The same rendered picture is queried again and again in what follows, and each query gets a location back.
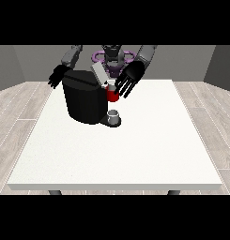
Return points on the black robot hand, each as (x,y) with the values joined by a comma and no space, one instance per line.
(58,75)
(130,77)

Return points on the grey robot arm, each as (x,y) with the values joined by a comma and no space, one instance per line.
(145,55)
(71,56)

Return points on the red pod holder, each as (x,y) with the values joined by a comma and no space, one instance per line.
(112,95)

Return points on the pale grey machine lid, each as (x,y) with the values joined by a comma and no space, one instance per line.
(99,72)

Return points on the black coffee machine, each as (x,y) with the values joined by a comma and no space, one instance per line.
(83,97)

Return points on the grey robot trunk purple rings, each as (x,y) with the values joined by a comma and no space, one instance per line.
(112,58)

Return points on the small grey cup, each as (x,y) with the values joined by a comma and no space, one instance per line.
(113,116)

